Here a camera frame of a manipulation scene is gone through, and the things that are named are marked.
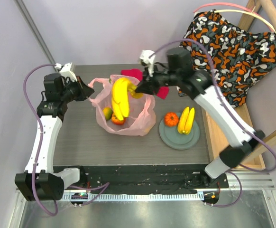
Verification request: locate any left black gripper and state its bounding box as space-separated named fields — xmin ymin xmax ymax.
xmin=60 ymin=76 xmax=94 ymax=104

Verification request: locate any wooden tray frame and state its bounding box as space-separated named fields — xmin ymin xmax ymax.
xmin=199 ymin=0 xmax=276 ymax=171

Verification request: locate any cream hoop tube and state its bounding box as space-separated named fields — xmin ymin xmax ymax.
xmin=215 ymin=9 xmax=276 ymax=34

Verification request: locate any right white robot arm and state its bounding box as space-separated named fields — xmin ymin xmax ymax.
xmin=136 ymin=47 xmax=265 ymax=188

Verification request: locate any small yellow banana bunch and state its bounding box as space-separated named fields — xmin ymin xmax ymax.
xmin=177 ymin=107 xmax=195 ymax=134

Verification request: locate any red cloth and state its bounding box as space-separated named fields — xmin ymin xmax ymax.
xmin=120 ymin=68 xmax=169 ymax=99

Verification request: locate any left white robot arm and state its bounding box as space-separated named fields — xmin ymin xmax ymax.
xmin=15 ymin=72 xmax=94 ymax=201

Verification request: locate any grey-green plate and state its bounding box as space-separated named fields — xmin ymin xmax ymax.
xmin=159 ymin=119 xmax=200 ymax=150

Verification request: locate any orange fake persimmon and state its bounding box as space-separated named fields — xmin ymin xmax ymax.
xmin=111 ymin=113 xmax=126 ymax=125

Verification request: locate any patterned orange black fabric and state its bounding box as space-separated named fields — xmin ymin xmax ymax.
xmin=184 ymin=9 xmax=276 ymax=107

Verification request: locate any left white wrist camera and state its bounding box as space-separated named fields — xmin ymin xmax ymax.
xmin=54 ymin=63 xmax=77 ymax=82

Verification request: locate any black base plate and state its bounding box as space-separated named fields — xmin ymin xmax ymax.
xmin=59 ymin=163 xmax=230 ymax=196

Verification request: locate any yellow fake fruit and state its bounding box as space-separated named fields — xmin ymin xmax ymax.
xmin=144 ymin=127 xmax=152 ymax=134

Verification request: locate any pink hoop tube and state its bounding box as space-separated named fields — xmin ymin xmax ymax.
xmin=193 ymin=2 xmax=255 ymax=14

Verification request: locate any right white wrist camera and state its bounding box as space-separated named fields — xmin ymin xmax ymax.
xmin=139 ymin=50 xmax=155 ymax=76

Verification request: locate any aluminium rail frame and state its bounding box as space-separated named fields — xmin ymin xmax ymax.
xmin=14 ymin=0 xmax=276 ymax=228

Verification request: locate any large yellow banana bunch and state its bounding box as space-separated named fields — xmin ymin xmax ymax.
xmin=111 ymin=77 xmax=143 ymax=120

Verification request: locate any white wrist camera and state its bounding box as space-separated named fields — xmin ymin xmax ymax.
xmin=139 ymin=50 xmax=155 ymax=76
xmin=54 ymin=63 xmax=77 ymax=82

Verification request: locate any pink plastic bag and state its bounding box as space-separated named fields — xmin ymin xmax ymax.
xmin=88 ymin=75 xmax=156 ymax=136

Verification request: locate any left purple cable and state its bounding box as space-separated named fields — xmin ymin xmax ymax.
xmin=23 ymin=63 xmax=110 ymax=216

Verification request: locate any orange fake pumpkin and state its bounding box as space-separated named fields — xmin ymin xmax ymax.
xmin=164 ymin=112 xmax=179 ymax=127

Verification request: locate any green orange fake mango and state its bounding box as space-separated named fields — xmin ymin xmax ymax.
xmin=102 ymin=107 xmax=113 ymax=121

